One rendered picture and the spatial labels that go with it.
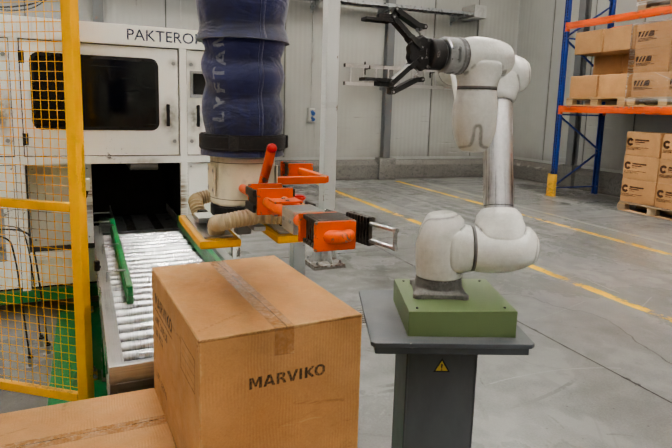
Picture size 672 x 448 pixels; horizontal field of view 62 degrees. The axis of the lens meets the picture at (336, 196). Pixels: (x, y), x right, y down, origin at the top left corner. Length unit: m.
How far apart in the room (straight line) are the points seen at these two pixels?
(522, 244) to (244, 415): 1.03
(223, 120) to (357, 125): 10.34
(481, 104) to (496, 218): 0.54
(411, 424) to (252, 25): 1.36
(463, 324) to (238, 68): 1.02
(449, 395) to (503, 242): 0.54
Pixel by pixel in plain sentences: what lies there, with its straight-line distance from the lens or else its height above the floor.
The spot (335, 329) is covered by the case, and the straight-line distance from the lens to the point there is 1.38.
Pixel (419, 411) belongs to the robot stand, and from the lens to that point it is 2.01.
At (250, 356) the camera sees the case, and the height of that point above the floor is 0.89.
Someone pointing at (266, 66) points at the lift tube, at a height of 1.54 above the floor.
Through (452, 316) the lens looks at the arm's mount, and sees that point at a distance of 1.80.
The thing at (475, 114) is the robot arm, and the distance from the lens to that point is 1.46.
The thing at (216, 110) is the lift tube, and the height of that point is 1.42.
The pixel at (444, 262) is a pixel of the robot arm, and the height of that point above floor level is 0.95.
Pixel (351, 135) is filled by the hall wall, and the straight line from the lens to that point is 11.67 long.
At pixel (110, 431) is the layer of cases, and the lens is 1.79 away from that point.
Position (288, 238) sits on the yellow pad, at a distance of 1.41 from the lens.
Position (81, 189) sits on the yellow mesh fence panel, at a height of 1.07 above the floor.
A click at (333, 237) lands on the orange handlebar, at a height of 1.23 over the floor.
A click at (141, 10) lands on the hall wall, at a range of 10.82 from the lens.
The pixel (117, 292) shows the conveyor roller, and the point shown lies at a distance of 2.90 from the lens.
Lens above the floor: 1.44
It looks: 9 degrees down
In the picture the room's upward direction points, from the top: 2 degrees clockwise
